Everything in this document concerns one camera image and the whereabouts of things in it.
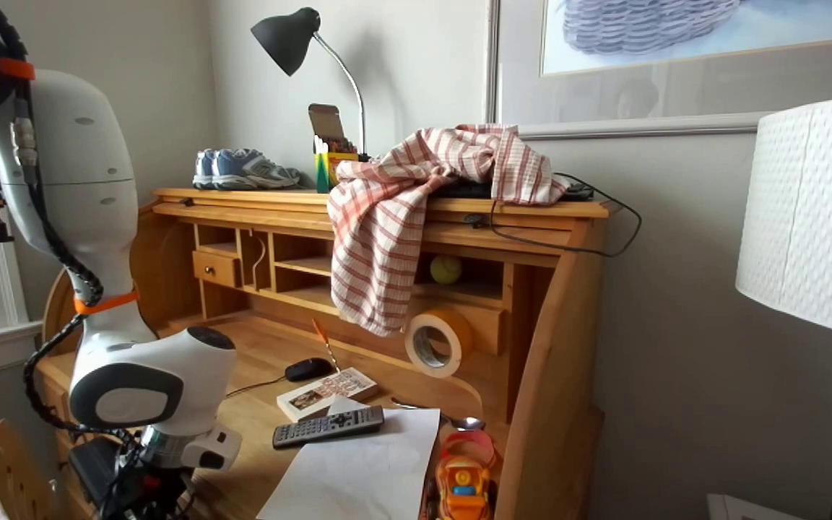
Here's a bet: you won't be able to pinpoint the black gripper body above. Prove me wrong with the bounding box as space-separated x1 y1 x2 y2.
98 429 190 520

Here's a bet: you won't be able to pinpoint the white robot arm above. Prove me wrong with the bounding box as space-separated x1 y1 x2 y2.
0 10 241 520

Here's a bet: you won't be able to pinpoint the wooden roll-top desk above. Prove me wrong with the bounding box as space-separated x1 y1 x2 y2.
134 187 609 520

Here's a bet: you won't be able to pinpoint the black desk lamp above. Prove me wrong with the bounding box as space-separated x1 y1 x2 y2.
249 6 372 162

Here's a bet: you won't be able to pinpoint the wooden chair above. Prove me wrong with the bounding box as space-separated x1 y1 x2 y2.
0 418 60 520

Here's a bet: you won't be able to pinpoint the grey remote control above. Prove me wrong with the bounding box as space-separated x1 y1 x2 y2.
272 406 385 450

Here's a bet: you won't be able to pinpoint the white paperback book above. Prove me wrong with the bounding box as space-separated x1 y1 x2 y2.
277 367 376 421

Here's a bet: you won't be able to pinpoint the black computer mouse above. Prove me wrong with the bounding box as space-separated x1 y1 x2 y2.
283 359 335 382

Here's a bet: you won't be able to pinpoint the white paper sheet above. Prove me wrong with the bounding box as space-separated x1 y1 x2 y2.
257 406 440 520

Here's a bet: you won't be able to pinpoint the roll of tape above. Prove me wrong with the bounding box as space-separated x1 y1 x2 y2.
404 309 472 377

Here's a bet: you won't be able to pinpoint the blue grey sneakers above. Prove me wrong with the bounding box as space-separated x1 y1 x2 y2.
190 146 306 190

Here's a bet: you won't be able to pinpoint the red striped cloth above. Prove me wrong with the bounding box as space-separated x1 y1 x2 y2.
327 125 570 338

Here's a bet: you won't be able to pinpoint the yellow tennis ball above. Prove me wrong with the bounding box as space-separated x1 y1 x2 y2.
430 255 462 286

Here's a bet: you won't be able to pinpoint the yellow green cardboard box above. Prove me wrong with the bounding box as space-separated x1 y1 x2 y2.
310 103 358 194

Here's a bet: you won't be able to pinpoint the white lamp shade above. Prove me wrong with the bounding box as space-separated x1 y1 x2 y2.
738 101 832 328

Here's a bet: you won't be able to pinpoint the black mouse cable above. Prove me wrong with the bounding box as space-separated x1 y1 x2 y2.
222 372 293 400

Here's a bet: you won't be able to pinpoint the framed wall picture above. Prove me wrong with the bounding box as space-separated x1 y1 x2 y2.
492 0 832 139

